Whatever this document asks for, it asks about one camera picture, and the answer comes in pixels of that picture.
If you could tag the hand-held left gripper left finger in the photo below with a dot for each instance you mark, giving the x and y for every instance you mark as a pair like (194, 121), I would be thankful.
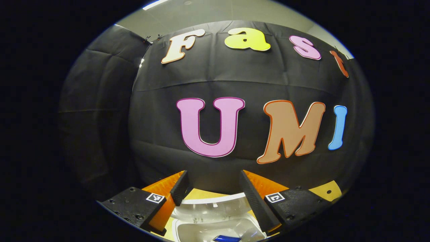
(179, 188)

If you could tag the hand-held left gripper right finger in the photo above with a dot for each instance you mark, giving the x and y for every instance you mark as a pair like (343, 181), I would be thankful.
(255, 201)

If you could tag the white desktop garbage bin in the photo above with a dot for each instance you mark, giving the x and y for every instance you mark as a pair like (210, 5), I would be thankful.
(215, 215)

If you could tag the silver blue pop can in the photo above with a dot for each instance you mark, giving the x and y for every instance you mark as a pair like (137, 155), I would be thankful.
(226, 239)

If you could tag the wooden desktop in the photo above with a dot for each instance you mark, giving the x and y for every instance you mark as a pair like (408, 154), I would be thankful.
(319, 194)

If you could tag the black backdrop cloth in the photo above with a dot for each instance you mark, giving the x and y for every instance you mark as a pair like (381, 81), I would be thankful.
(168, 134)

